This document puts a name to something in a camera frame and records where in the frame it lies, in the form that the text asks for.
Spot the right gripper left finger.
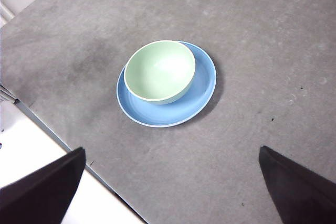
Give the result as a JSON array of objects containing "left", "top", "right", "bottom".
[{"left": 0, "top": 147, "right": 86, "bottom": 224}]

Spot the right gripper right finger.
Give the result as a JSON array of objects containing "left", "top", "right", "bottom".
[{"left": 258, "top": 145, "right": 336, "bottom": 224}]

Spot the green ribbed bowl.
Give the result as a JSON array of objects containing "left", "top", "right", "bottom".
[{"left": 123, "top": 40, "right": 196, "bottom": 105}]

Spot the blue plate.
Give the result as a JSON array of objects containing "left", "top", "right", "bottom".
[{"left": 116, "top": 40, "right": 217, "bottom": 128}]

